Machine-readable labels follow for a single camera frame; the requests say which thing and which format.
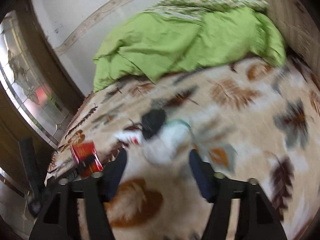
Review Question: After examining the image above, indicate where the red white carton box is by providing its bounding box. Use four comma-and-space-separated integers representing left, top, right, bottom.
71, 141, 103, 179

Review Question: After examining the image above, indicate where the black plastic bag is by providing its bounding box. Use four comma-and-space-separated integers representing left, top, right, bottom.
141, 109, 167, 140

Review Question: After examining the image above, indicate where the small white red tube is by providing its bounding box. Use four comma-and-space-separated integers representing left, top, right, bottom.
114, 130, 143, 145

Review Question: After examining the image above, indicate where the white green-trimmed sock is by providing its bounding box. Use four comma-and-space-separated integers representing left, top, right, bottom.
142, 119, 195, 167

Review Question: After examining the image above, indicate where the leaf pattern bed blanket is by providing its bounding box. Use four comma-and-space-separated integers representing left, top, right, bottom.
47, 56, 319, 239

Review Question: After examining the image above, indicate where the stained glass wooden door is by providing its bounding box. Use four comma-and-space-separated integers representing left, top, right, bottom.
0, 0, 89, 221

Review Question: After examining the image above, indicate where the green duvet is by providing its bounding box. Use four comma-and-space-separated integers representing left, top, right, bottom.
93, 0, 286, 92

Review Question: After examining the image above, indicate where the striped brown bolster cushion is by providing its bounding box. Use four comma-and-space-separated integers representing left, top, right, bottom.
267, 0, 319, 69

